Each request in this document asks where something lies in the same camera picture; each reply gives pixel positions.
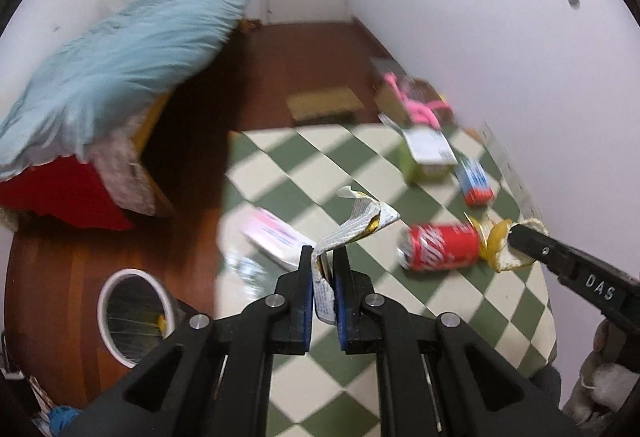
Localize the light blue duvet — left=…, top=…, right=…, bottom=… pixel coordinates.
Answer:
left=1, top=0, right=249, bottom=180

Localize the green white checkered tablecloth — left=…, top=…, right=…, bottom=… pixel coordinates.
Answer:
left=215, top=124, right=556, bottom=436

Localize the small blue red box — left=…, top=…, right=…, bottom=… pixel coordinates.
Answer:
left=456, top=156, right=495, bottom=208

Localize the grey patterned mattress cover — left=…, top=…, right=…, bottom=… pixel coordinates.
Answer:
left=89, top=113, right=156, bottom=216

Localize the paper wrapper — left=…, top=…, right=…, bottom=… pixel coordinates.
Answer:
left=310, top=186, right=400, bottom=324

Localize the blue clothing pile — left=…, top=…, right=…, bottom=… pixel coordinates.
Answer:
left=48, top=405, right=81, bottom=437

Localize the red bed sheet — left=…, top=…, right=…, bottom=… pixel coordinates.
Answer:
left=0, top=156, right=134, bottom=231

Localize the white pink tissue packet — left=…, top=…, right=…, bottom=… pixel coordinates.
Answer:
left=241, top=208, right=314, bottom=271

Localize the red cola can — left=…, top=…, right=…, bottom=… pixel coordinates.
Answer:
left=396, top=223, right=480, bottom=272

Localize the pink plush toy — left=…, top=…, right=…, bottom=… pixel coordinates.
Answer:
left=382, top=71, right=454, bottom=129

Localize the flat cardboard box on floor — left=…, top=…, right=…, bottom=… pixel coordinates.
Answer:
left=286, top=86, right=364, bottom=125

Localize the white round trash bin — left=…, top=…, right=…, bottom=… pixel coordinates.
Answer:
left=96, top=268, right=179, bottom=369

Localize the green white carton box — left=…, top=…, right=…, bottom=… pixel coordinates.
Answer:
left=399, top=126, right=458, bottom=184

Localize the brown cardboard box with items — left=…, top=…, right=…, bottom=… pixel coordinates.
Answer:
left=373, top=75, right=456, bottom=130

